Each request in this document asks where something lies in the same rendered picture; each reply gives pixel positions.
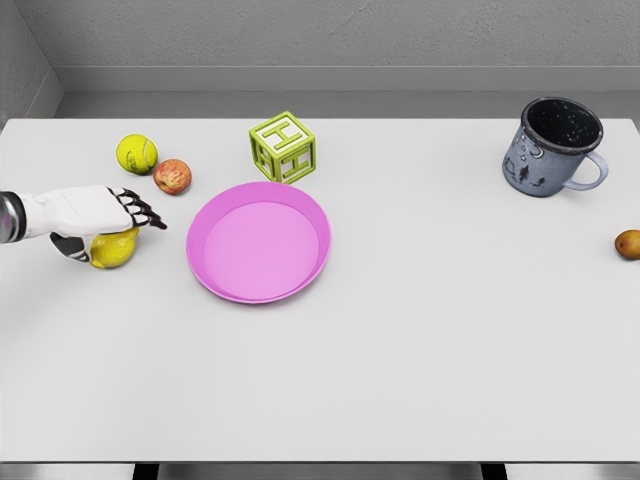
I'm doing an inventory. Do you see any pink plate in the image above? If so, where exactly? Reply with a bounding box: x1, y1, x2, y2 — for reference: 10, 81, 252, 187
185, 181, 332, 305

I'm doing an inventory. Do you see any grey enamel mug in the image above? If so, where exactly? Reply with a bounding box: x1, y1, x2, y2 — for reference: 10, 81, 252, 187
501, 96, 611, 199

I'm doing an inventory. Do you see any brown-yellow pear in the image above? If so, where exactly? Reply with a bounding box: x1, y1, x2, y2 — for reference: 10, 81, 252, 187
614, 229, 640, 262

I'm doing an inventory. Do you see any yellow lemon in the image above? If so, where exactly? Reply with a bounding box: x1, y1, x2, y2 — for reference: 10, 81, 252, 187
88, 227, 141, 270

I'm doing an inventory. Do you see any red-yellow apple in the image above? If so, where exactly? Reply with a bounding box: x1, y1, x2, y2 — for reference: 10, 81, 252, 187
152, 158, 193, 196

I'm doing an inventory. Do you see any green letter block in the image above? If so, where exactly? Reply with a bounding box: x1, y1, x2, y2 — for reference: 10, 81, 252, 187
248, 110, 318, 185

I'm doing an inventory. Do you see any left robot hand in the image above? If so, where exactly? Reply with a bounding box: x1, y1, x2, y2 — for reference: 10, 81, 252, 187
48, 185, 169, 264

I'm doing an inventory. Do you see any yellow-green tennis ball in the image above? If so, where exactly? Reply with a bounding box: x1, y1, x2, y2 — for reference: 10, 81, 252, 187
115, 133, 159, 176

